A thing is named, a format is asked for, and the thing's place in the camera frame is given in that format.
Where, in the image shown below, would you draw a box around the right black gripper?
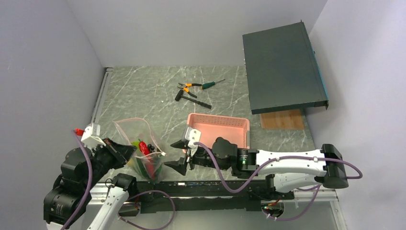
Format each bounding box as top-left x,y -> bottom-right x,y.
164,139 -> 229,175

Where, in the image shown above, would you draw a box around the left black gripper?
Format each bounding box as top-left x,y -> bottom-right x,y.
83,136 -> 137,189

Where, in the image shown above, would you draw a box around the dark grape bunch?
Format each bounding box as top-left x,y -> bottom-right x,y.
147,144 -> 156,153

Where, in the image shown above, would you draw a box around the red chili pepper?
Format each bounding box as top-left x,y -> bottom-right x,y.
139,139 -> 156,180

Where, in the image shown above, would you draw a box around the clear zip top bag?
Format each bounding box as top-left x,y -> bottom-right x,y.
113,118 -> 166,184

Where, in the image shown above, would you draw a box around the pink plastic basket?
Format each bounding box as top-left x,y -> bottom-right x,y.
187,113 -> 250,149

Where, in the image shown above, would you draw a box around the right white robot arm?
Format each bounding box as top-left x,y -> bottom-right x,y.
164,137 -> 349,199

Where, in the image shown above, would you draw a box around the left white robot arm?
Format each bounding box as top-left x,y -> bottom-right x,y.
43,138 -> 137,230

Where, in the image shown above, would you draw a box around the black hammer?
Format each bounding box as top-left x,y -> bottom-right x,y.
175,90 -> 212,109

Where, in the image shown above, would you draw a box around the wooden board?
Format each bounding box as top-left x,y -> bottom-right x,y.
260,109 -> 305,130

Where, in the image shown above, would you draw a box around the dark green metal box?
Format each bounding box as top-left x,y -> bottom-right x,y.
242,21 -> 329,115

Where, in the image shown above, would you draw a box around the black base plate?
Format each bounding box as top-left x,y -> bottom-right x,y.
137,180 -> 294,214

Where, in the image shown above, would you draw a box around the orange handled pliers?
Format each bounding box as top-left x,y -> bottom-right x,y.
177,83 -> 202,98

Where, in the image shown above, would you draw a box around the green handled screwdriver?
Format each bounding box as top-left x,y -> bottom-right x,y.
201,79 -> 225,90

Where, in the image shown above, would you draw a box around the aluminium frame rail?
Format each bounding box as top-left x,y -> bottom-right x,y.
89,174 -> 338,230

